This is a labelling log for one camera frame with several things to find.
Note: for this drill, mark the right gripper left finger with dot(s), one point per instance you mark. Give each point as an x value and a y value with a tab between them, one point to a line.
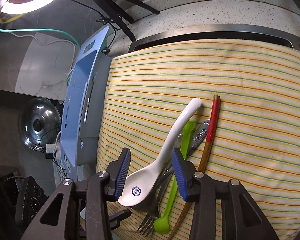
58	218

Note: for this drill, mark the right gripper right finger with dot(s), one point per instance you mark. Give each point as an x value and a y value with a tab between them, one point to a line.
241	216

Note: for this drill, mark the black induction cooker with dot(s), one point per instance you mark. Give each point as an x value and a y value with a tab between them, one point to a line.
30	199

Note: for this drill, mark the white logo ceramic spoon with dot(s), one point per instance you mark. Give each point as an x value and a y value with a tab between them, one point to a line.
140	183

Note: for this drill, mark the metal fork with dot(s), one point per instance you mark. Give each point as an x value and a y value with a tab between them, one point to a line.
188	142

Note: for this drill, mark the striped yellow cloth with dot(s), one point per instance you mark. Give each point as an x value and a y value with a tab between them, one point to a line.
249	90

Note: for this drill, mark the steel pot lid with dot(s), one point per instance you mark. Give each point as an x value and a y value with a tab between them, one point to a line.
39	123

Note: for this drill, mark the middle red wooden chopstick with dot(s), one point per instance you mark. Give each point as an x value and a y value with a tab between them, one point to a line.
204	159

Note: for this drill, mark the blue plastic drainer basket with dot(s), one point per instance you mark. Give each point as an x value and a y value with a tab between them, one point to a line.
84	103

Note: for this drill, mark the black tripod stand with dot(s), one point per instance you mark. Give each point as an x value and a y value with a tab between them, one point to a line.
116	13

